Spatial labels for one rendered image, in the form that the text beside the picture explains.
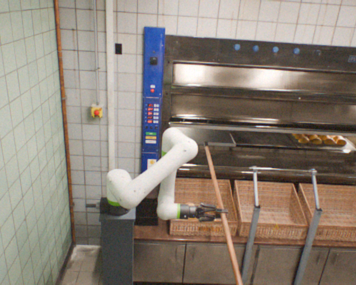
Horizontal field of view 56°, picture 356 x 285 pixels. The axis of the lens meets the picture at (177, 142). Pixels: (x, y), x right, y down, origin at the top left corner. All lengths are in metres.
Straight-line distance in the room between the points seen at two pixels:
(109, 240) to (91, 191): 1.24
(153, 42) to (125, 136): 0.84
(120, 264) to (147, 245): 0.68
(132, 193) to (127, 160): 1.30
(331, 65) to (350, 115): 0.49
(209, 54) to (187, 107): 0.47
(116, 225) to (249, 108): 1.54
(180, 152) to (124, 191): 0.36
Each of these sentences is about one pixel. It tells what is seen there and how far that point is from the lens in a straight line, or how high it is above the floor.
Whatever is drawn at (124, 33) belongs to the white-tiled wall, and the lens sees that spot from 2.74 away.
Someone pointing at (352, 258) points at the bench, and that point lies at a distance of 3.36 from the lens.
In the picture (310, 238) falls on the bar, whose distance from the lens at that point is 2.97.
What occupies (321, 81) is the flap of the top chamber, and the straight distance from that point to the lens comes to 3.06.
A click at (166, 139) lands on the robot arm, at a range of 1.94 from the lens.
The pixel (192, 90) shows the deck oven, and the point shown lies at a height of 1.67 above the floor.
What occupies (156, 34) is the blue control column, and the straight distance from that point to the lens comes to 2.69.
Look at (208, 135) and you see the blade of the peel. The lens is 3.19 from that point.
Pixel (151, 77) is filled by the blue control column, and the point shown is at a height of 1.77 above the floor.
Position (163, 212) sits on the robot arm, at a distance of 2.04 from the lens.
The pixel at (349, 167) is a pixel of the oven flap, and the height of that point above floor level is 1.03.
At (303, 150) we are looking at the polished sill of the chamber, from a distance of 3.23.
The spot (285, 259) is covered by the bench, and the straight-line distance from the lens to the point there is 3.13.
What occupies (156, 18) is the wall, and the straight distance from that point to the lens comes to 2.71.
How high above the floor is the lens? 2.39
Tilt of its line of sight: 24 degrees down
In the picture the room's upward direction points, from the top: 4 degrees clockwise
